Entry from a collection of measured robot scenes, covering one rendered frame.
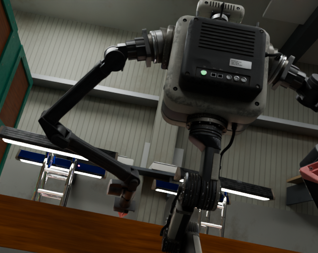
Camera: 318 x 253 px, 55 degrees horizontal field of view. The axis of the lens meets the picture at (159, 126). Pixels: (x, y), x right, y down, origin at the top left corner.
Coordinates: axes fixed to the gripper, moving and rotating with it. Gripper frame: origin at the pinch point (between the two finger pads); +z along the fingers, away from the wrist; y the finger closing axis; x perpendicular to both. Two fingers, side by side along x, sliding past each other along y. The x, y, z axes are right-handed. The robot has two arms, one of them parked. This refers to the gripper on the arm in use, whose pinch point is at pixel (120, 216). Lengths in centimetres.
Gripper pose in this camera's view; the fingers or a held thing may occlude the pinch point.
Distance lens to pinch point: 156.4
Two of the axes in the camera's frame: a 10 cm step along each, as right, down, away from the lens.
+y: -9.5, -2.4, -1.9
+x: 0.4, 5.2, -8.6
